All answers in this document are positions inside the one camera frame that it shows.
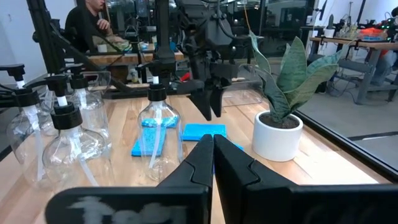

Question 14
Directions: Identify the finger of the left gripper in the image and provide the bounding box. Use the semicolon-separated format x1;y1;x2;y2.
188;90;213;122
211;86;225;118

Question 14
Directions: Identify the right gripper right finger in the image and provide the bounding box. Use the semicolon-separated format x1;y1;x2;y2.
214;135;398;224

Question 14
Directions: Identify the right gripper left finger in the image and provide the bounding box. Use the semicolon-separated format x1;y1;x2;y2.
45;134;215;224

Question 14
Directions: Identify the clear pump soap bottle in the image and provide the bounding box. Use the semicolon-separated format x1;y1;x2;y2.
60;63;112;147
0;63;58;187
136;62;185;183
23;75;113;192

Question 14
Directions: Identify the narrow clear plastic bin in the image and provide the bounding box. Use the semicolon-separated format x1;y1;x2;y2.
221;63;266;108

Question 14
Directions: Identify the snake plant in white pot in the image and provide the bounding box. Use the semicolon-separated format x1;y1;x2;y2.
248;30;343;162

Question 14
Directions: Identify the wooden background table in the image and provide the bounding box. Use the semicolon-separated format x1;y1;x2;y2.
86;49;185;67

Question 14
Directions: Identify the person's hand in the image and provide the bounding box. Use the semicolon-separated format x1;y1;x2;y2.
96;17;110;32

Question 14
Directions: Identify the person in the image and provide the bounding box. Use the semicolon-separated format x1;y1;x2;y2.
369;46;398;88
63;0;116;54

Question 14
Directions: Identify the wooden table with grey legs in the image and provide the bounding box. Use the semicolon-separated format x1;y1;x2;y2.
309;35;398;105

